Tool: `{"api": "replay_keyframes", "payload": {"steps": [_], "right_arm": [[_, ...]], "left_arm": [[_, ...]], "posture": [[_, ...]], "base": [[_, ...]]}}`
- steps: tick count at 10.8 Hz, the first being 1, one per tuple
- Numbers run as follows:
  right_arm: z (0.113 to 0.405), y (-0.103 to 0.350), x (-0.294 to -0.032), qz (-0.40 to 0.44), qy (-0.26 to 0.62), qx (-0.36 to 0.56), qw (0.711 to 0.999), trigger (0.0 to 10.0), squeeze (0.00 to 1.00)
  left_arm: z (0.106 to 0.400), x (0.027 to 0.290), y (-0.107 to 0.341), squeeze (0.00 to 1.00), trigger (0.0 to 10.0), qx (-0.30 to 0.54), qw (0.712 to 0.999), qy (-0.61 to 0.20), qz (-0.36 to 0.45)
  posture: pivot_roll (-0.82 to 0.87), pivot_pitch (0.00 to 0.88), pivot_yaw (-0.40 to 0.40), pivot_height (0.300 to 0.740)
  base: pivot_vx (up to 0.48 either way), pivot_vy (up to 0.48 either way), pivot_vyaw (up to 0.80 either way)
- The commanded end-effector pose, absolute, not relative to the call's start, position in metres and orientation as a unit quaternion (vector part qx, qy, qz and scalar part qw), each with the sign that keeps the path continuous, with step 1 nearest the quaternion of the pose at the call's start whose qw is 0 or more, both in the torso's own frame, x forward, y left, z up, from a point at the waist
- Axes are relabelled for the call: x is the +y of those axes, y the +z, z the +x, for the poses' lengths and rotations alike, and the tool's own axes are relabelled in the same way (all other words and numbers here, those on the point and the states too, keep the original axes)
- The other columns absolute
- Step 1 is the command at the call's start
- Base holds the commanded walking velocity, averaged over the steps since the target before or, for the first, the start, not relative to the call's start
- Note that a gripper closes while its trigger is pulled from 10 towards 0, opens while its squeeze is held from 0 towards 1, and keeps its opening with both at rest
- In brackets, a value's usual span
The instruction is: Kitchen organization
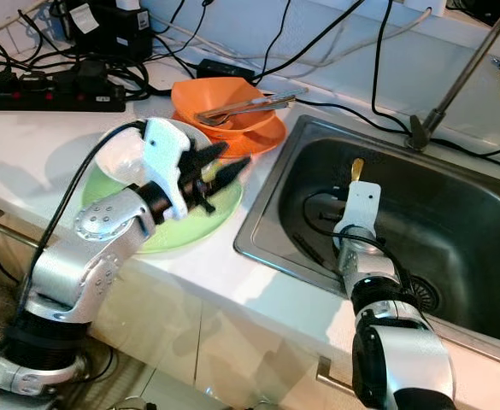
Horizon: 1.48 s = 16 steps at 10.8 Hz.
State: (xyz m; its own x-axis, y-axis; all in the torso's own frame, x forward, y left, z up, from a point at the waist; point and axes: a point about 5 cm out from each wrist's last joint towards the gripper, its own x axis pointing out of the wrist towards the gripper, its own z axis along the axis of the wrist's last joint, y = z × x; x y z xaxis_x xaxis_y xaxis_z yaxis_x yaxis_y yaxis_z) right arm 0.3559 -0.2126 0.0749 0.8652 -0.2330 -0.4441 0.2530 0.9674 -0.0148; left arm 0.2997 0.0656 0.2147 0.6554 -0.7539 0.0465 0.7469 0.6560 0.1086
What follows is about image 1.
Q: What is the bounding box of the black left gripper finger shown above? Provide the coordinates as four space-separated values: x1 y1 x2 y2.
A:
183 139 229 167
205 156 255 190

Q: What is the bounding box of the green plate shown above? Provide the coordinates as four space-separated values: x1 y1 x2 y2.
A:
81 167 244 255

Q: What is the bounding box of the white ceramic bowl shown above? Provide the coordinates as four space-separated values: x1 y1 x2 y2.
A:
94 120 212 185

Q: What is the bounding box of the white kitchen base cabinet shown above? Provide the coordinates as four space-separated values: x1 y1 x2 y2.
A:
0 205 500 410

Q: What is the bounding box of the orange plate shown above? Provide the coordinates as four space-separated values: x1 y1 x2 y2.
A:
171 111 287 159

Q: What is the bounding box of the grey metal spoon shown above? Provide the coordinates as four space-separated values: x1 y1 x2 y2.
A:
203 98 293 126

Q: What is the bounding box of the orange bowl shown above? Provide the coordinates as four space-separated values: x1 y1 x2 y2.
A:
171 77 276 133

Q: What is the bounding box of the black power adapter brick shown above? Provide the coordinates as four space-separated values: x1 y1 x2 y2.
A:
196 58 255 82

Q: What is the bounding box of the stainless steel sink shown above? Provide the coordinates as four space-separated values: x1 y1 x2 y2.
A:
234 115 500 347

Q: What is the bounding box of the grey gooseneck faucet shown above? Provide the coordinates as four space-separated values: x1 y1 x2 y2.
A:
408 0 500 150

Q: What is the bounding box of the black power strip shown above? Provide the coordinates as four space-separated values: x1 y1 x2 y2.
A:
0 77 124 112

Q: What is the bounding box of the black battery charger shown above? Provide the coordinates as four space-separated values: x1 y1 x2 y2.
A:
57 0 146 59

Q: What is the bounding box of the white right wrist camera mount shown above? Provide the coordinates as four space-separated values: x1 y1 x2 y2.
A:
333 181 383 249

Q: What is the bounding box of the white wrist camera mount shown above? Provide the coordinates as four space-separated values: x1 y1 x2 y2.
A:
333 181 383 249
145 118 192 219

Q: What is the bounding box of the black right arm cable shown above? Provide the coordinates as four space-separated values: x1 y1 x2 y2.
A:
301 186 434 304

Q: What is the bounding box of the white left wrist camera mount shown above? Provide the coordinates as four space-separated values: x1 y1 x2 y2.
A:
145 118 192 219

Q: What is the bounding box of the black power cable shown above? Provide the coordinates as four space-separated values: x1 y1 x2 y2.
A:
254 0 383 82
369 0 417 125

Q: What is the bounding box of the silver cabinet handle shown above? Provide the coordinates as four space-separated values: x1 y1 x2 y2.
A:
0 208 45 249
315 357 362 394

